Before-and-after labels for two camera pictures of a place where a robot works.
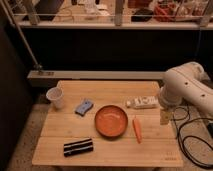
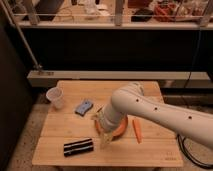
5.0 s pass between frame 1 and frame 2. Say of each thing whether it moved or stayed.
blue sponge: stayed
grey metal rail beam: stayed
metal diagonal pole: stayed
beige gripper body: moved
